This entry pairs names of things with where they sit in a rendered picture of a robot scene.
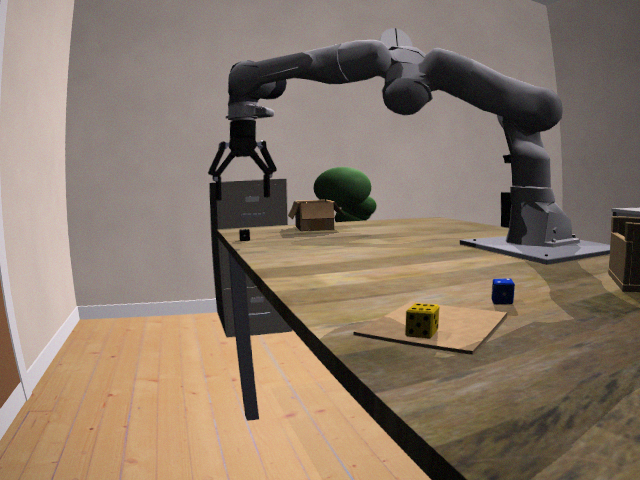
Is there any yellow die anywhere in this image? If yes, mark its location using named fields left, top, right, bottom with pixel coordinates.
left=405, top=303, right=439, bottom=339

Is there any tan flat mat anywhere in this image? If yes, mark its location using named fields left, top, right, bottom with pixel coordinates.
left=353, top=302, right=507, bottom=355

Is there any brown wooden open-top crate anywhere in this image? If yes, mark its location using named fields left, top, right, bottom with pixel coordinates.
left=608, top=216, right=640, bottom=292

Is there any open brown cardboard box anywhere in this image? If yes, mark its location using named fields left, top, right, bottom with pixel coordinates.
left=288, top=200, right=345, bottom=231

